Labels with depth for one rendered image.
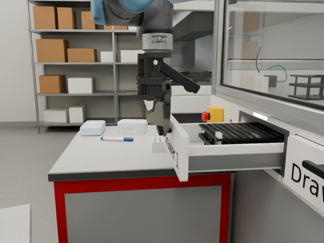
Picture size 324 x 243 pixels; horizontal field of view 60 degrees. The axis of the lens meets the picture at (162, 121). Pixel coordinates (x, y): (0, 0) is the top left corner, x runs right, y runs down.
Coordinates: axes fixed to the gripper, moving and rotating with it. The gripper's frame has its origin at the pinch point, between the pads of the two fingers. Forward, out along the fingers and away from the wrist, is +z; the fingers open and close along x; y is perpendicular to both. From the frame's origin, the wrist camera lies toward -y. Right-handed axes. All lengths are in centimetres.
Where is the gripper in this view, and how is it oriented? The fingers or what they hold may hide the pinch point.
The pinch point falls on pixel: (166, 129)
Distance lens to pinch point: 74.6
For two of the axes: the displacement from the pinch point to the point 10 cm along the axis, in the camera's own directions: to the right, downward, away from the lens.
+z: 0.0, 9.8, 2.0
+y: -9.9, 0.3, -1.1
